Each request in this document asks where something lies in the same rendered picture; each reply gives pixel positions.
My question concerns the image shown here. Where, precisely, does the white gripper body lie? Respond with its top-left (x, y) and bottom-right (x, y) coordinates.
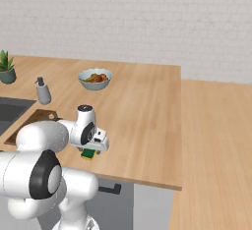
top-left (77, 134), bottom-right (110, 153)

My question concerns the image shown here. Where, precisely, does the green and yellow sponge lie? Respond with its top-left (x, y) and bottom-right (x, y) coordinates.
top-left (81, 148), bottom-right (97, 161)

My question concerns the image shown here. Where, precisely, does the dark wooden cutting board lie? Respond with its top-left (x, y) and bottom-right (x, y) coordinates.
top-left (3, 108), bottom-right (63, 146)

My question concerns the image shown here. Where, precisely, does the grey cupboard door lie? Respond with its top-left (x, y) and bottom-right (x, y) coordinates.
top-left (86, 178), bottom-right (135, 230)

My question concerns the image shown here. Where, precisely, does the bowl of fruit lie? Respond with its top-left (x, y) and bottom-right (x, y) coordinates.
top-left (77, 68), bottom-right (114, 91)

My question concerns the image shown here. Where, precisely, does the grey soap dispenser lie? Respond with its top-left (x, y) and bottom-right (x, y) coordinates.
top-left (34, 76), bottom-right (52, 106)

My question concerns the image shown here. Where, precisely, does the dark grey sink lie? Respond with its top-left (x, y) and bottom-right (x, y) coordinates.
top-left (0, 96), bottom-right (37, 137)

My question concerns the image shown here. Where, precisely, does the potted green plant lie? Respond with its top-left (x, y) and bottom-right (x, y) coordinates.
top-left (0, 49), bottom-right (18, 86)

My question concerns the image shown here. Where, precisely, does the black cupboard handle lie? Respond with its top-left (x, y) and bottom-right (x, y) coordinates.
top-left (97, 183), bottom-right (123, 196)

